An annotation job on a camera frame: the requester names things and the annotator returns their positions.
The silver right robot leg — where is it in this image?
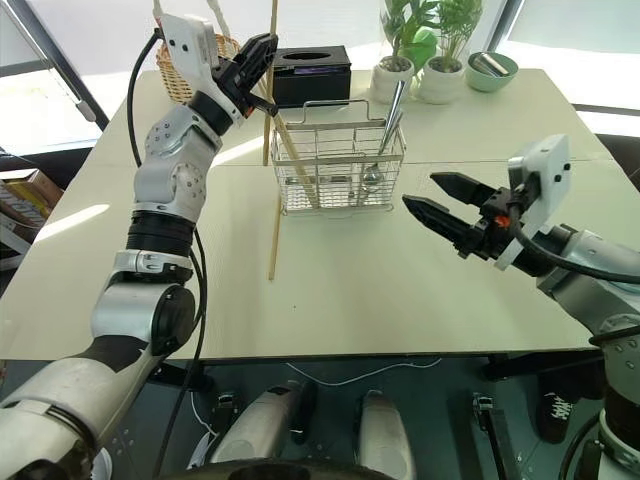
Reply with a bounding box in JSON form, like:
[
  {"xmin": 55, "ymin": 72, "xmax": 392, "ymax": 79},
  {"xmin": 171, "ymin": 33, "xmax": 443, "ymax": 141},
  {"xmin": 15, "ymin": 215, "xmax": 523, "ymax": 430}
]
[{"xmin": 355, "ymin": 389, "xmax": 417, "ymax": 480}]

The green plant in white pot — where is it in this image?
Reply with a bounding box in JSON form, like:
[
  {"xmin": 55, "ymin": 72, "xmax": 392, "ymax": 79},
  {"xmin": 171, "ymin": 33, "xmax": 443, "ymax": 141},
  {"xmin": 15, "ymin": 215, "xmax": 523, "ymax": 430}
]
[
  {"xmin": 369, "ymin": 0, "xmax": 441, "ymax": 106},
  {"xmin": 417, "ymin": 0, "xmax": 485, "ymax": 106}
]

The dark rounded robot torso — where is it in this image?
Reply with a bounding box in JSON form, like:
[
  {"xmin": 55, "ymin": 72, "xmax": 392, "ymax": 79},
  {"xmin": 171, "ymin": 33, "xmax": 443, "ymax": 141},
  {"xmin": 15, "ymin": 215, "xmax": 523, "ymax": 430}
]
[{"xmin": 164, "ymin": 458, "xmax": 406, "ymax": 480}]

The green plastic watering can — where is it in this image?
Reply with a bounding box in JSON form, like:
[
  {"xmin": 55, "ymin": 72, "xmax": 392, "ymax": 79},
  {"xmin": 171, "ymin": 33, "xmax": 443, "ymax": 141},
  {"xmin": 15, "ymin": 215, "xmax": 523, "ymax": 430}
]
[{"xmin": 399, "ymin": 27, "xmax": 439, "ymax": 72}]

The white plastic handle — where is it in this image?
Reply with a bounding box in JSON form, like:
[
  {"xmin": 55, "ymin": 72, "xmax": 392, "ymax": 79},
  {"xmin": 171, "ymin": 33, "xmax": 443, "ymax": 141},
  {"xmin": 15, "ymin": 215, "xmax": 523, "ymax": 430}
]
[{"xmin": 205, "ymin": 0, "xmax": 232, "ymax": 40}]

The silver robot leg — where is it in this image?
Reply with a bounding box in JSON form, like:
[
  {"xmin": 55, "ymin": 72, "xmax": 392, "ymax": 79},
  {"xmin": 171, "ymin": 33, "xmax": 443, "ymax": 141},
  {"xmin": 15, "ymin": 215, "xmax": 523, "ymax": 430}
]
[
  {"xmin": 208, "ymin": 382, "xmax": 317, "ymax": 466},
  {"xmin": 355, "ymin": 389, "xmax": 417, "ymax": 480}
]

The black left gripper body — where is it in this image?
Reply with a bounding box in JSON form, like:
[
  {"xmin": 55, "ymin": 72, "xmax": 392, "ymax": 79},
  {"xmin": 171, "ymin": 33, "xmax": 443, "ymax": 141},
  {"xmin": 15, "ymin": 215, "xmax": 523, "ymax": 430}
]
[{"xmin": 209, "ymin": 53, "xmax": 257, "ymax": 118}]

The metal wire basket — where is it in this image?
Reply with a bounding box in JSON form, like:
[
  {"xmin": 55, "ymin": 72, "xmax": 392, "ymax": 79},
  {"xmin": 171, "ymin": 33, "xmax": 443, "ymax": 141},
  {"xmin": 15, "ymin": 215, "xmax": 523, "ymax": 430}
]
[{"xmin": 270, "ymin": 98, "xmax": 408, "ymax": 217}]

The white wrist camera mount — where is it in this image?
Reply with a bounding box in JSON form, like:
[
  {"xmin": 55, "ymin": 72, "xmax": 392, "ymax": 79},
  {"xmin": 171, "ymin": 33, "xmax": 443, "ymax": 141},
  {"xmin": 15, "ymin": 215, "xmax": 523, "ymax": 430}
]
[
  {"xmin": 492, "ymin": 133, "xmax": 572, "ymax": 272},
  {"xmin": 158, "ymin": 13, "xmax": 247, "ymax": 127}
]

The metal foot bracket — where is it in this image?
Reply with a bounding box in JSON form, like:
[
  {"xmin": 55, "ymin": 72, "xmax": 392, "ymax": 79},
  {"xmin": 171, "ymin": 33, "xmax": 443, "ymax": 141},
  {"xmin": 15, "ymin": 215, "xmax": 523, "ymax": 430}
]
[
  {"xmin": 215, "ymin": 392, "xmax": 240, "ymax": 419},
  {"xmin": 471, "ymin": 392, "xmax": 516, "ymax": 480}
]

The pale green bowl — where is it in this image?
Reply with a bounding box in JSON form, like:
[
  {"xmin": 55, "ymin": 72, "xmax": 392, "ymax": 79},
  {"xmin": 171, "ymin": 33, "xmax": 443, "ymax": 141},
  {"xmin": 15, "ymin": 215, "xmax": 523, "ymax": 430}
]
[{"xmin": 464, "ymin": 50, "xmax": 519, "ymax": 94}]

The black tissue box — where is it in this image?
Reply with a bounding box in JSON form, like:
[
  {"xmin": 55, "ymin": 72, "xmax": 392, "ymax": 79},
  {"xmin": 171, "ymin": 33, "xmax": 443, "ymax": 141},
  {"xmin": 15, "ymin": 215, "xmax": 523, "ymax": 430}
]
[{"xmin": 271, "ymin": 44, "xmax": 353, "ymax": 108}]

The woven wicker basket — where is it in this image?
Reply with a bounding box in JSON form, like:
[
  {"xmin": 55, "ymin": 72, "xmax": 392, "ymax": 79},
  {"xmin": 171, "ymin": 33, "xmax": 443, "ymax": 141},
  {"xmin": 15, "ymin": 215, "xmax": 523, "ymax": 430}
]
[{"xmin": 155, "ymin": 33, "xmax": 242, "ymax": 105}]

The metal spoon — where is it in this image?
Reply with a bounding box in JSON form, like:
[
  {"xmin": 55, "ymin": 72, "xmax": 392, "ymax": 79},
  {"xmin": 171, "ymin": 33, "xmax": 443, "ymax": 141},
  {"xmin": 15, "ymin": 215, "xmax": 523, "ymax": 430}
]
[{"xmin": 360, "ymin": 78, "xmax": 409, "ymax": 199}]

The thin white floor cable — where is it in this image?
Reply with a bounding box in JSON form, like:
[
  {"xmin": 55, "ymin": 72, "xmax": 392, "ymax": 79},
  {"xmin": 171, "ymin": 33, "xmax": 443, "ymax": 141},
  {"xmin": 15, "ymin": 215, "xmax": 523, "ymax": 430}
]
[{"xmin": 188, "ymin": 355, "xmax": 444, "ymax": 451}]

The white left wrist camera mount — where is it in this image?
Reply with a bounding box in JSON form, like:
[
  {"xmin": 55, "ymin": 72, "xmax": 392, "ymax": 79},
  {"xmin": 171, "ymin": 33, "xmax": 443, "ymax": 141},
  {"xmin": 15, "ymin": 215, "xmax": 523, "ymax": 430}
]
[{"xmin": 158, "ymin": 13, "xmax": 247, "ymax": 127}]

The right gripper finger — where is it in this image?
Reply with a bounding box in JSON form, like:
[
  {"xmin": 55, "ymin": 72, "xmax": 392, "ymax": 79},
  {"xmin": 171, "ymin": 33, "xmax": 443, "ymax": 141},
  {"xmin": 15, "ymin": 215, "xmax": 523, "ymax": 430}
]
[
  {"xmin": 401, "ymin": 194, "xmax": 475, "ymax": 252},
  {"xmin": 429, "ymin": 171, "xmax": 497, "ymax": 207}
]

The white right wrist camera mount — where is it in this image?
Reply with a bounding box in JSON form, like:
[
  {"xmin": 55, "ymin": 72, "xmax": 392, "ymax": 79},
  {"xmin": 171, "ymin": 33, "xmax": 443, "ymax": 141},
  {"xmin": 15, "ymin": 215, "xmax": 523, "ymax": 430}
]
[{"xmin": 492, "ymin": 133, "xmax": 572, "ymax": 272}]

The shiny metal piece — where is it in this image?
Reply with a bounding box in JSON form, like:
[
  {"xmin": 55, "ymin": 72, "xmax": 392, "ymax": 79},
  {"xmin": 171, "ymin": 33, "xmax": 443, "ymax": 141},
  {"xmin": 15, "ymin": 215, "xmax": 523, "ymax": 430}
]
[{"xmin": 473, "ymin": 52, "xmax": 512, "ymax": 77}]

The brown cardboard box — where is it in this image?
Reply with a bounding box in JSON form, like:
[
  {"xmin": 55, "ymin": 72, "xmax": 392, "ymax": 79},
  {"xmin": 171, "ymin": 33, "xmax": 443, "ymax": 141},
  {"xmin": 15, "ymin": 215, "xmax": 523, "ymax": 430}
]
[{"xmin": 0, "ymin": 168, "xmax": 65, "ymax": 261}]

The silver left robot leg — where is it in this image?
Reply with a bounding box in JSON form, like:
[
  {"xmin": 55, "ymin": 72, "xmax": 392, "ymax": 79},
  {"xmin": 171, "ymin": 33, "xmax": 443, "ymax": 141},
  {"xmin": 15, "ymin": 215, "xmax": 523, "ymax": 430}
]
[{"xmin": 208, "ymin": 382, "xmax": 317, "ymax": 466}]

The black table frame bar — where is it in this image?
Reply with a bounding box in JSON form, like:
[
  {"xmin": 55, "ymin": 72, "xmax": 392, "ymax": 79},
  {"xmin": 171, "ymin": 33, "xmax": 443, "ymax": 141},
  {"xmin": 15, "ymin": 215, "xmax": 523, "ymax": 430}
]
[
  {"xmin": 482, "ymin": 349, "xmax": 609, "ymax": 401},
  {"xmin": 147, "ymin": 360, "xmax": 216, "ymax": 395}
]

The black shoe with white print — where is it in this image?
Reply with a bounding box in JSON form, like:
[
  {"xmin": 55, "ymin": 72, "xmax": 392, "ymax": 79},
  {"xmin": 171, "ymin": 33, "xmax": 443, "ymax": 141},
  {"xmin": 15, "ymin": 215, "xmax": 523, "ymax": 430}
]
[{"xmin": 535, "ymin": 387, "xmax": 577, "ymax": 445}]

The black window frame post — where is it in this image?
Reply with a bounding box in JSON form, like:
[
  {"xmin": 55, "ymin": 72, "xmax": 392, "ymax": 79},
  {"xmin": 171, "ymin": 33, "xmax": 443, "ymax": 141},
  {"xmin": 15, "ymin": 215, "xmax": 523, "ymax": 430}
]
[{"xmin": 12, "ymin": 0, "xmax": 110, "ymax": 132}]

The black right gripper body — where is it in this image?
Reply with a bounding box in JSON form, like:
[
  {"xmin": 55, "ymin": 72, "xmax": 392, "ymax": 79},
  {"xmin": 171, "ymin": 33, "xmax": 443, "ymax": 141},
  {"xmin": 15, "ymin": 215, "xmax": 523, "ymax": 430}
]
[{"xmin": 456, "ymin": 182, "xmax": 532, "ymax": 262}]

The dark chair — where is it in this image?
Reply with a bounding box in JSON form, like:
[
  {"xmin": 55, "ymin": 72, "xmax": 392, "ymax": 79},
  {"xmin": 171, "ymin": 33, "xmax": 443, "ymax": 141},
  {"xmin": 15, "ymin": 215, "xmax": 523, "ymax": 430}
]
[{"xmin": 572, "ymin": 102, "xmax": 640, "ymax": 194}]

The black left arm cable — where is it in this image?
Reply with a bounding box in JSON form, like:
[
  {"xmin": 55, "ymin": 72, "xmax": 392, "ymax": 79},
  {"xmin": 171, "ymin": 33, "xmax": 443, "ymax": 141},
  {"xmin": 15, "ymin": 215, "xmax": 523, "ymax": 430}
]
[{"xmin": 126, "ymin": 27, "xmax": 209, "ymax": 480}]

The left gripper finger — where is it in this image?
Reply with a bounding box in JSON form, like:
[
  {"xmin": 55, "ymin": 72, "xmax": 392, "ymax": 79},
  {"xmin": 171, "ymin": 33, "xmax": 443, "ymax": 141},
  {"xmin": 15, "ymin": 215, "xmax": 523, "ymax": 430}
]
[
  {"xmin": 234, "ymin": 33, "xmax": 280, "ymax": 95},
  {"xmin": 246, "ymin": 91, "xmax": 280, "ymax": 117}
]

